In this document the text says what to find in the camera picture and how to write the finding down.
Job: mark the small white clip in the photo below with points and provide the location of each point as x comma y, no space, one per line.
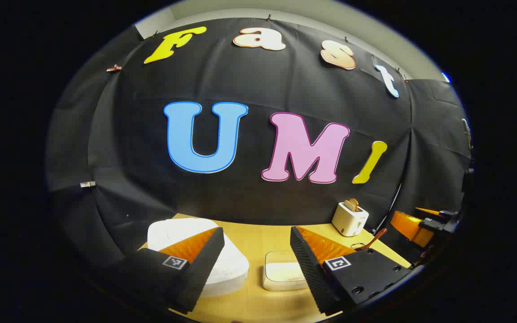
88,184

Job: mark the white rice cooker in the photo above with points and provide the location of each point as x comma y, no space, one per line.
234,269

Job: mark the dark wooden spoon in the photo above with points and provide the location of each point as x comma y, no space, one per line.
375,237

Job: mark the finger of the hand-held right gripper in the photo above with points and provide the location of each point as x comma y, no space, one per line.
411,226
429,211

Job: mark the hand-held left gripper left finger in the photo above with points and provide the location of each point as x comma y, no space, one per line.
204,264

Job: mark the clear plastic box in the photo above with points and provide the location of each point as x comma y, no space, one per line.
281,271

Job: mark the small copper clip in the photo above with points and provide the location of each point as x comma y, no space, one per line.
114,68

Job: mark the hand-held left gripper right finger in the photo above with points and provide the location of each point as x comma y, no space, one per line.
305,264

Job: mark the black backdrop cloth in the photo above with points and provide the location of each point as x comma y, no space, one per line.
258,80

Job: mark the white toaster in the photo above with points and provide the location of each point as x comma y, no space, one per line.
348,222

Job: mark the toast slice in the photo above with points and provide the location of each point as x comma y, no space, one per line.
352,204

